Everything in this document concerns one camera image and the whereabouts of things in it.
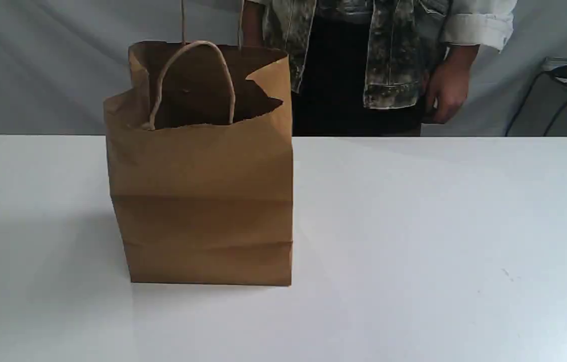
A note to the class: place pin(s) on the brown paper bag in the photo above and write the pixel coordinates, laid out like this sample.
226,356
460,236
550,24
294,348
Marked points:
200,164

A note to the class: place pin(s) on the person's torso camouflage jacket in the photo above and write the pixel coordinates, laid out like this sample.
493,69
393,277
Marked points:
358,68

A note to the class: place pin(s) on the person's left forearm white sleeve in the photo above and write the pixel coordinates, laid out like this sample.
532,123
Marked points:
474,24

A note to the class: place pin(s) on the person's right forearm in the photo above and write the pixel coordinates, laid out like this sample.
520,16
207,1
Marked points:
252,19

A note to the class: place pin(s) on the person's left hand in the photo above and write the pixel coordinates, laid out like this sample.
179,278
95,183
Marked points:
447,91

